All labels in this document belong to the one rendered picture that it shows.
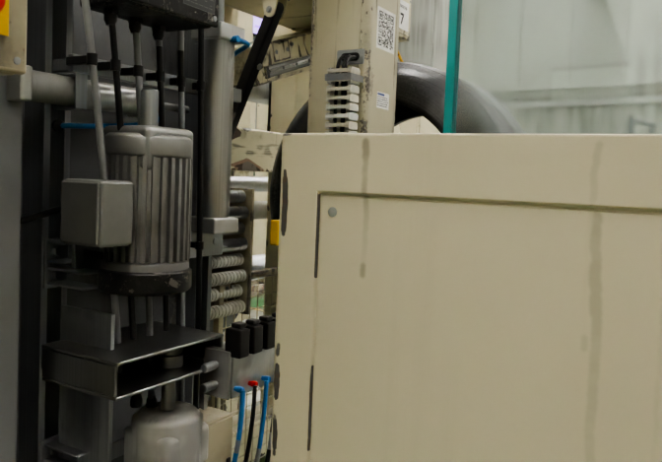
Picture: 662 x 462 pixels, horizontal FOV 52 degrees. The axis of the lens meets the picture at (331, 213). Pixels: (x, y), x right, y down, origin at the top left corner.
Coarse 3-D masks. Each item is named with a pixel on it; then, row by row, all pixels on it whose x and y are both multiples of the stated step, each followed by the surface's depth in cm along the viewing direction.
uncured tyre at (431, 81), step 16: (400, 64) 144; (416, 64) 144; (400, 80) 140; (416, 80) 139; (432, 80) 139; (400, 96) 140; (416, 96) 138; (432, 96) 137; (304, 112) 152; (400, 112) 171; (416, 112) 169; (432, 112) 136; (288, 128) 159; (304, 128) 152; (272, 176) 160; (272, 192) 158; (272, 208) 158
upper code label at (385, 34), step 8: (384, 16) 126; (392, 16) 129; (384, 24) 126; (392, 24) 129; (376, 32) 124; (384, 32) 126; (392, 32) 129; (376, 40) 124; (384, 40) 126; (392, 40) 129; (384, 48) 127; (392, 48) 129
